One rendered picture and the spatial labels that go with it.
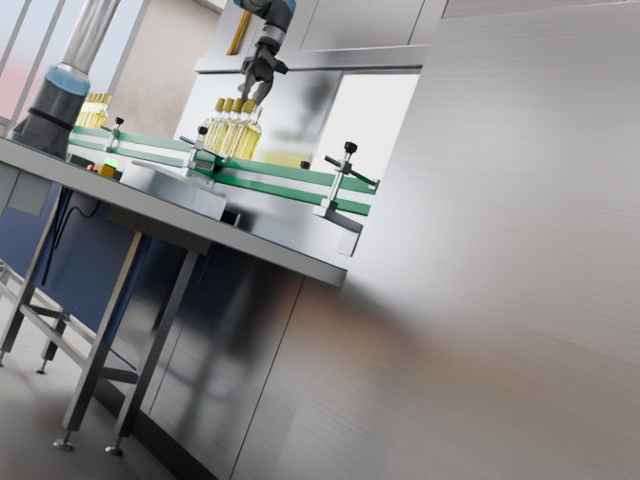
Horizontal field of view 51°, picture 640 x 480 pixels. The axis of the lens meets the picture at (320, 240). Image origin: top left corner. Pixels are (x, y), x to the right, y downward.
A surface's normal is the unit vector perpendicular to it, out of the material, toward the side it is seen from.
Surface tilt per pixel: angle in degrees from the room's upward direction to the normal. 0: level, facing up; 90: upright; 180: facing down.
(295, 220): 90
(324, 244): 90
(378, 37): 90
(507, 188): 90
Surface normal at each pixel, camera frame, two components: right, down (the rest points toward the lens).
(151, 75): 0.41, 0.09
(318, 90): -0.70, -0.30
